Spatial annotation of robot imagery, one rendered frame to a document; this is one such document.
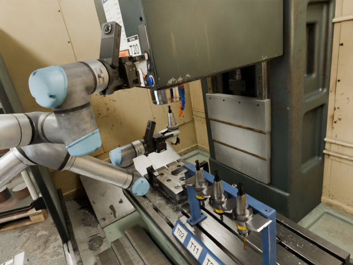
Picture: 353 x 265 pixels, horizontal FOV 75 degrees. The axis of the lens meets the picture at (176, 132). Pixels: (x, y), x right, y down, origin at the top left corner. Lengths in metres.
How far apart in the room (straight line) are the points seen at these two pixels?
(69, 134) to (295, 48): 1.01
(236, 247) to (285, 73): 0.82
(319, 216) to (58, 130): 1.60
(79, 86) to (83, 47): 1.53
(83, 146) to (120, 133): 1.64
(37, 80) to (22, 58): 1.49
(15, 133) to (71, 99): 0.15
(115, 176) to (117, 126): 1.23
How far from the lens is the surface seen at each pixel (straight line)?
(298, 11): 1.22
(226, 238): 1.18
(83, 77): 0.52
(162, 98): 1.06
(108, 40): 0.63
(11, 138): 0.58
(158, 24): 0.76
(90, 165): 0.91
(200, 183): 0.92
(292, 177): 1.44
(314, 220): 1.75
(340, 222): 1.82
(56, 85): 0.48
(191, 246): 1.12
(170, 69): 0.77
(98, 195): 2.01
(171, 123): 1.16
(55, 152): 0.87
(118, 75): 0.63
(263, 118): 1.29
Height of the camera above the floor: 1.75
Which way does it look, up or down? 21 degrees down
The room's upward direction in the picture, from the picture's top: 10 degrees counter-clockwise
